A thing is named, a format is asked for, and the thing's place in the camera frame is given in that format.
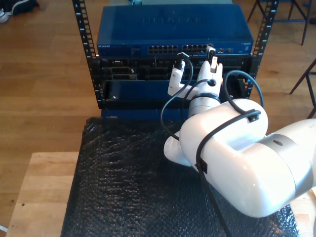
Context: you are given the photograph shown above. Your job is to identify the black rack server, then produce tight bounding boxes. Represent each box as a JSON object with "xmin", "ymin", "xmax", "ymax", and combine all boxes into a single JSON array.
[{"xmin": 98, "ymin": 57, "xmax": 252, "ymax": 81}]

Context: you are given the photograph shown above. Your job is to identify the blue rack base panel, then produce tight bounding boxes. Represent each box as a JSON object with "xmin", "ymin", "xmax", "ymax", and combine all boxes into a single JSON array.
[{"xmin": 100, "ymin": 108, "xmax": 191, "ymax": 121}]

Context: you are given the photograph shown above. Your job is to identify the dark metal stool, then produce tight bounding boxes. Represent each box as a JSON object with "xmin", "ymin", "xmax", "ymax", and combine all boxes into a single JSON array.
[{"xmin": 289, "ymin": 58, "xmax": 316, "ymax": 119}]

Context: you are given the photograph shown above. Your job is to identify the black bubble wrap mat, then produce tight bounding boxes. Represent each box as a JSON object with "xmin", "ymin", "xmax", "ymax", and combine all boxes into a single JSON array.
[{"xmin": 60, "ymin": 116, "xmax": 301, "ymax": 237}]

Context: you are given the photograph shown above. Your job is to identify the dark sneaker white sole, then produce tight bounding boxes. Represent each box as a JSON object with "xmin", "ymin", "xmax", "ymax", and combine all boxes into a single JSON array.
[{"xmin": 10, "ymin": 0, "xmax": 40, "ymax": 16}]

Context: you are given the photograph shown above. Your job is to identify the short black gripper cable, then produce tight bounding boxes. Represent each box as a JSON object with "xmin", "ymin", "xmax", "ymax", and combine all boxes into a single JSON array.
[{"xmin": 181, "ymin": 78, "xmax": 223, "ymax": 122}]

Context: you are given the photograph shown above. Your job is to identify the long black arm cable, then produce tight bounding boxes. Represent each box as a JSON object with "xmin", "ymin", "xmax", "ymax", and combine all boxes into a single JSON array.
[{"xmin": 160, "ymin": 51, "xmax": 265, "ymax": 237}]

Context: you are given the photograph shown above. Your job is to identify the blue network switch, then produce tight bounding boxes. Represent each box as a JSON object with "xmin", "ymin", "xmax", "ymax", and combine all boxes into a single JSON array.
[{"xmin": 96, "ymin": 4, "xmax": 254, "ymax": 58}]

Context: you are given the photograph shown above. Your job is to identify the black perforated rack post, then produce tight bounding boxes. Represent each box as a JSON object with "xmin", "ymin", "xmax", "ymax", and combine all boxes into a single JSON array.
[
  {"xmin": 243, "ymin": 0, "xmax": 279, "ymax": 99},
  {"xmin": 72, "ymin": 0, "xmax": 104, "ymax": 109}
]

